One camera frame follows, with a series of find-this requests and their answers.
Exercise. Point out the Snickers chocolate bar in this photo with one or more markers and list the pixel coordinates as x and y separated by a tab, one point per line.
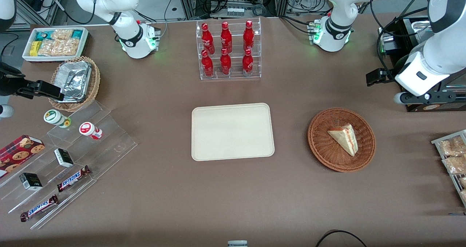
74	179
39	208

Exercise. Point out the aluminium frame rack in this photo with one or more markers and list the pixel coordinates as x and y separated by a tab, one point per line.
189	1

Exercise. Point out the green lid yogurt cup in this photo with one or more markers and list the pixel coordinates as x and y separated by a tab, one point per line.
54	117

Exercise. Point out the aluminium foil tray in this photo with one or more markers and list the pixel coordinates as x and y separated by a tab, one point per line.
74	81

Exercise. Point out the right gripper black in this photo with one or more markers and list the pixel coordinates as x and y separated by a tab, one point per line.
10	82

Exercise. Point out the white rectangular snack bin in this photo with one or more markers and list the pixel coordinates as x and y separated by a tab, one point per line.
84	44

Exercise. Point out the red soda bottle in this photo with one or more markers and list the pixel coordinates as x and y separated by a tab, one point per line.
225	64
226	38
207	39
247	64
248	36
207	65

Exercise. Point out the brown round wicker basket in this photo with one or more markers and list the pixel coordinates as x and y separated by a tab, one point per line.
327	156

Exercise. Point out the teal snack packet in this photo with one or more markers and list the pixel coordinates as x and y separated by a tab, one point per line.
42	35
78	34

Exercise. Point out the light tan wicker basket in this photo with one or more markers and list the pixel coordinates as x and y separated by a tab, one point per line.
93	88

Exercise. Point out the clear bag of cookies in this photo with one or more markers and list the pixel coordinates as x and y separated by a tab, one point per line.
62	34
60	47

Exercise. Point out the white power strip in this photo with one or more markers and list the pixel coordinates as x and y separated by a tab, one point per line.
235	11

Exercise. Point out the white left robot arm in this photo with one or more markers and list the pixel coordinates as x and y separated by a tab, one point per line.
336	10

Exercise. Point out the red tartan cookie box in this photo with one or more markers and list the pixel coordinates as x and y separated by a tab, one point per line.
20	152

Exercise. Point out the triangle sandwich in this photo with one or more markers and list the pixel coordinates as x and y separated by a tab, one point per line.
346	139

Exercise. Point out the yellow snack packet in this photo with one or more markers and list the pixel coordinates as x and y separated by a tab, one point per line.
35	48

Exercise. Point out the clear acrylic bottle rack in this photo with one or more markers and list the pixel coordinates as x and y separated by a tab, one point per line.
236	75

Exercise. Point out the clear acrylic stepped stand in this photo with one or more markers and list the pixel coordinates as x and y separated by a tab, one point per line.
105	145

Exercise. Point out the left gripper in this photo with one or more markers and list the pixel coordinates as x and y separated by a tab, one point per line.
386	74

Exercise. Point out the small black box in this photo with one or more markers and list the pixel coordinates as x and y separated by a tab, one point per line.
31	181
63	157

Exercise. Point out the grey metal clamp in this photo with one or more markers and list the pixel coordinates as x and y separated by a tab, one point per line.
237	243

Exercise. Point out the clear bag of crackers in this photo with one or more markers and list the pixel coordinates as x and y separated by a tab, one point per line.
463	195
455	165
463	182
453	146

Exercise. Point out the beige plastic tray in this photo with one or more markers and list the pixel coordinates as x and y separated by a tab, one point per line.
233	132

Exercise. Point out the red lid yogurt cup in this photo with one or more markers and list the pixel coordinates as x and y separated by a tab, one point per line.
87	129

